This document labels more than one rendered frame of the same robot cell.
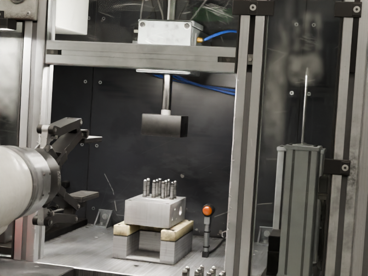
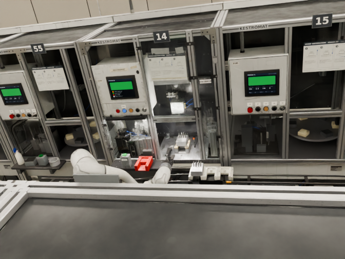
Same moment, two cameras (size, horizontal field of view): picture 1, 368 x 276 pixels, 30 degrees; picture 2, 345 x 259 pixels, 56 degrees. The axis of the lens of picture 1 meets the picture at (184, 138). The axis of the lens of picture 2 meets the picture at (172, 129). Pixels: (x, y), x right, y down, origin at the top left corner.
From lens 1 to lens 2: 1.75 m
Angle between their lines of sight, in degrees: 24
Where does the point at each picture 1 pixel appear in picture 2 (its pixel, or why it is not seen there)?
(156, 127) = (178, 124)
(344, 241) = (223, 149)
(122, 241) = (176, 150)
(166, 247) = (187, 150)
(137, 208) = (178, 143)
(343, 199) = (222, 142)
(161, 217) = (184, 144)
